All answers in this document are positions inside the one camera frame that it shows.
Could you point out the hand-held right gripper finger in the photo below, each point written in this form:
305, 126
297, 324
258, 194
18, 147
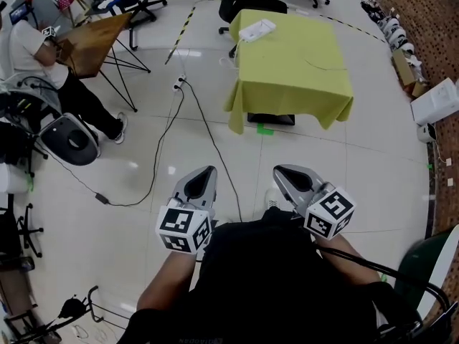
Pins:
313, 181
292, 197

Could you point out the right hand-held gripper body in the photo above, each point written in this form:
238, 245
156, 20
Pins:
330, 213

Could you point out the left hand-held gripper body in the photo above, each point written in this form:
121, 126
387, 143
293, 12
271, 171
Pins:
183, 228

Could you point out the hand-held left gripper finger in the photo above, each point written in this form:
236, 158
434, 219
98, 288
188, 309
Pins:
213, 192
181, 188

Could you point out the person's right forearm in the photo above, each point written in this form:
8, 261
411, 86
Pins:
344, 246

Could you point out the person's left forearm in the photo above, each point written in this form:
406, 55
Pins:
165, 281

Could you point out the black power adapter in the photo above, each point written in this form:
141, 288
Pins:
102, 198

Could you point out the white floor power socket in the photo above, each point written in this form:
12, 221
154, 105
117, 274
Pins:
177, 84

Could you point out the person's white shoe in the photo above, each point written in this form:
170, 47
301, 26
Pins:
272, 197

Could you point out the black table base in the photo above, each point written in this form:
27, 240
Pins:
270, 119

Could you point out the person's torso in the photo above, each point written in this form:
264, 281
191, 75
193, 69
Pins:
269, 281

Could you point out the green chair with white rim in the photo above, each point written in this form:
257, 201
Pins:
419, 260

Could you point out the small white device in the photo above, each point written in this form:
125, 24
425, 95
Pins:
425, 133

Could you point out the black folding stand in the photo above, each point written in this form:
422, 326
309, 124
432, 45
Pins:
71, 306

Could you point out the open cardboard box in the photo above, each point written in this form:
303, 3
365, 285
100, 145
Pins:
401, 68

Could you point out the white carton box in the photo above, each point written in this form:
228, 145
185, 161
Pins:
437, 100

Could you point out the black chair base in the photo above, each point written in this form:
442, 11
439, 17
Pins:
27, 229

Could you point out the row of white black headsets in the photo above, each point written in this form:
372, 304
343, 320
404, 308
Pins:
394, 31

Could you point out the brown wooden cabinet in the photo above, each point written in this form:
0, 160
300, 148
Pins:
14, 289

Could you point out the small wooden box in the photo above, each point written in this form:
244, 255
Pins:
66, 50

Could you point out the black high-back office chair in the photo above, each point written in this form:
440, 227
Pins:
229, 5

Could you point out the pink polka dot bag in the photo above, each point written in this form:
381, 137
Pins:
65, 2

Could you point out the dark tablet screen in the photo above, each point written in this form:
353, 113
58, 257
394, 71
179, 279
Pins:
18, 14

